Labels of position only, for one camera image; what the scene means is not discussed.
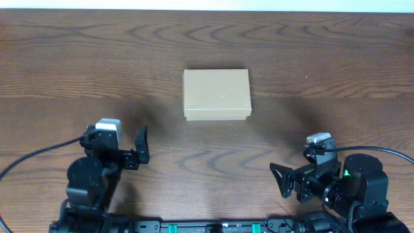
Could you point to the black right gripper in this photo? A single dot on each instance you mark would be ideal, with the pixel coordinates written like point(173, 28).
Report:
point(305, 176)

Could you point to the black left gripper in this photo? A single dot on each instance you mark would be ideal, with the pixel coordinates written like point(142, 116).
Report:
point(130, 160)

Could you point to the cardboard box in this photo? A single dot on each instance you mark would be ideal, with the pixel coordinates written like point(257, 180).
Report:
point(216, 94)

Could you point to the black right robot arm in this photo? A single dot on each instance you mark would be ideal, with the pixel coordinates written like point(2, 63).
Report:
point(353, 193)

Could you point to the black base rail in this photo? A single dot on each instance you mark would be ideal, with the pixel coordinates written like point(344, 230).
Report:
point(276, 224)

